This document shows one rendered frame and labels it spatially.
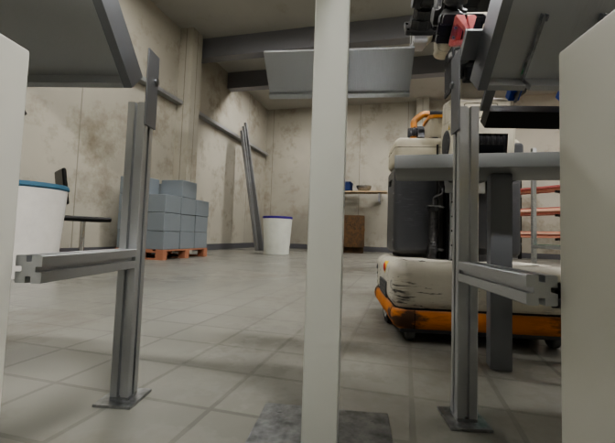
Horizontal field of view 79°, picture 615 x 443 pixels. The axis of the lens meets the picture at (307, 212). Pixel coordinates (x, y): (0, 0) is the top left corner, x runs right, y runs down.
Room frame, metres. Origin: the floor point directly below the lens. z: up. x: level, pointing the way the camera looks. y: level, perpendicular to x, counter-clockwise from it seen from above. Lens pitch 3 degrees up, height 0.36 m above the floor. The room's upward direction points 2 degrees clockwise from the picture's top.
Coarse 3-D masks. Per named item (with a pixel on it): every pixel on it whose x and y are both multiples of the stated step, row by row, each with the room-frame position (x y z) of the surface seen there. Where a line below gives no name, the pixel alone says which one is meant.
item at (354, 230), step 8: (344, 216) 8.10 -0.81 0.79; (352, 216) 8.08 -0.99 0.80; (360, 216) 8.07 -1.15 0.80; (344, 224) 8.10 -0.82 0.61; (352, 224) 8.08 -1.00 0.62; (360, 224) 8.07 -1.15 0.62; (344, 232) 8.10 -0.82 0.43; (352, 232) 8.08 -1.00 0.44; (360, 232) 8.07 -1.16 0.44; (344, 240) 8.10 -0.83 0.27; (352, 240) 8.08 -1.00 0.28; (360, 240) 8.07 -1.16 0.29; (344, 248) 8.21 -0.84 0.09; (352, 248) 8.20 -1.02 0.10; (360, 248) 8.18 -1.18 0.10
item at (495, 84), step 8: (496, 80) 0.77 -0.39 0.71; (504, 80) 0.77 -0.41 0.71; (512, 80) 0.77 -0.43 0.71; (520, 80) 0.77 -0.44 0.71; (528, 80) 0.77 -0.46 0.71; (536, 80) 0.77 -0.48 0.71; (544, 80) 0.77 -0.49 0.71; (552, 80) 0.77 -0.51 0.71; (488, 88) 0.76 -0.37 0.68; (496, 88) 0.76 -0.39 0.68; (504, 88) 0.76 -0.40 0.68; (512, 88) 0.75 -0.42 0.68; (520, 88) 0.75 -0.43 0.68; (528, 88) 0.76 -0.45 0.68; (536, 88) 0.75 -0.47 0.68; (544, 88) 0.75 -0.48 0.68; (552, 88) 0.75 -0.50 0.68
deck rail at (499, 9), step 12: (492, 0) 0.69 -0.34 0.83; (504, 0) 0.65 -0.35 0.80; (492, 12) 0.69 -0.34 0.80; (504, 12) 0.66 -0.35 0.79; (492, 24) 0.69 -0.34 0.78; (504, 24) 0.68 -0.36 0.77; (492, 36) 0.69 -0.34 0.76; (480, 48) 0.75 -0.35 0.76; (492, 48) 0.70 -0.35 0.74; (480, 60) 0.75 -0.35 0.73; (492, 60) 0.72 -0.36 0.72; (480, 72) 0.74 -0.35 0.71; (480, 84) 0.75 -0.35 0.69
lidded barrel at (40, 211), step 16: (32, 192) 2.52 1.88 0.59; (48, 192) 2.60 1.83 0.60; (64, 192) 2.76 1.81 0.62; (16, 208) 2.48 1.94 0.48; (32, 208) 2.53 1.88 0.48; (48, 208) 2.62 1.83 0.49; (64, 208) 2.80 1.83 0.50; (16, 224) 2.49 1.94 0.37; (32, 224) 2.55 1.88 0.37; (48, 224) 2.63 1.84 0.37; (16, 240) 2.50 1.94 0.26; (32, 240) 2.56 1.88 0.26; (48, 240) 2.65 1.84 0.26
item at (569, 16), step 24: (528, 0) 0.68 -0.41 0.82; (552, 0) 0.68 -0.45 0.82; (576, 0) 0.68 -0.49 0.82; (600, 0) 0.67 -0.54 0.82; (528, 24) 0.71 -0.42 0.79; (552, 24) 0.70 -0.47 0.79; (576, 24) 0.70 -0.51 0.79; (504, 48) 0.74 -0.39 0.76; (528, 48) 0.74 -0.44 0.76; (552, 48) 0.73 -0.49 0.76; (504, 72) 0.77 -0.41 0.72; (528, 72) 0.77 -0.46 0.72; (552, 72) 0.77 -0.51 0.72
